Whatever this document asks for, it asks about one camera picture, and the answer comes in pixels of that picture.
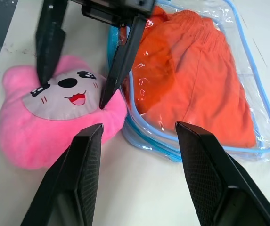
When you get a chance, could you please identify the orange cloth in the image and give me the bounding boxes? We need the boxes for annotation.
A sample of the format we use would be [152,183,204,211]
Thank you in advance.
[120,5,257,149]

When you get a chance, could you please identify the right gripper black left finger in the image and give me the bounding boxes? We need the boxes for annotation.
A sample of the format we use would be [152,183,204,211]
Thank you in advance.
[20,123,105,226]

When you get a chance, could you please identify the clear pouch with blue trim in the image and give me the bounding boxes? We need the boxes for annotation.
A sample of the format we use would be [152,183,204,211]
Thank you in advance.
[106,0,270,163]

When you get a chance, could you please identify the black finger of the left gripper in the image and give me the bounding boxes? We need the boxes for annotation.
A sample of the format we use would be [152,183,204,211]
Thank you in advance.
[35,0,68,86]
[99,16,147,110]

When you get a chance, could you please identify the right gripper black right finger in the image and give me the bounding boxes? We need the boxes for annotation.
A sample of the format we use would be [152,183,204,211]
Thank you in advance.
[174,121,270,226]

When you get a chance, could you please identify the pink plush cat toy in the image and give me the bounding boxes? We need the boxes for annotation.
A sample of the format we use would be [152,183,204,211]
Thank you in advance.
[0,55,129,170]

